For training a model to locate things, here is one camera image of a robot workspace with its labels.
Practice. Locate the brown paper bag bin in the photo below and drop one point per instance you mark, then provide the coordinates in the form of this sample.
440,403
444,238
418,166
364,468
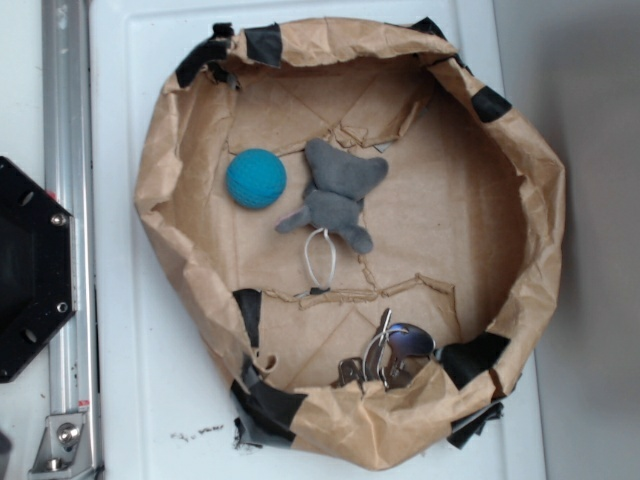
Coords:
467,227

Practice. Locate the white elastic loop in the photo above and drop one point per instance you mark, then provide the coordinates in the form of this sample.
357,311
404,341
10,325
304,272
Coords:
320,261

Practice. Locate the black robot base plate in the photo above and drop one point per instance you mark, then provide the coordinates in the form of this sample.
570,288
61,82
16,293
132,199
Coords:
36,269

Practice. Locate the aluminum rail frame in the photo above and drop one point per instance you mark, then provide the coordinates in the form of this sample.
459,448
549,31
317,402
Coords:
73,351

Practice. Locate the metal corner bracket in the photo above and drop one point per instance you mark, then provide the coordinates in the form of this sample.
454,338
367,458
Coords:
64,451

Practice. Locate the gray plush animal toy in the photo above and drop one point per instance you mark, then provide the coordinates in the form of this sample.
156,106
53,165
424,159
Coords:
334,198

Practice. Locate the blue ball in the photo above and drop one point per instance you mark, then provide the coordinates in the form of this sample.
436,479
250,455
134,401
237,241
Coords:
256,178

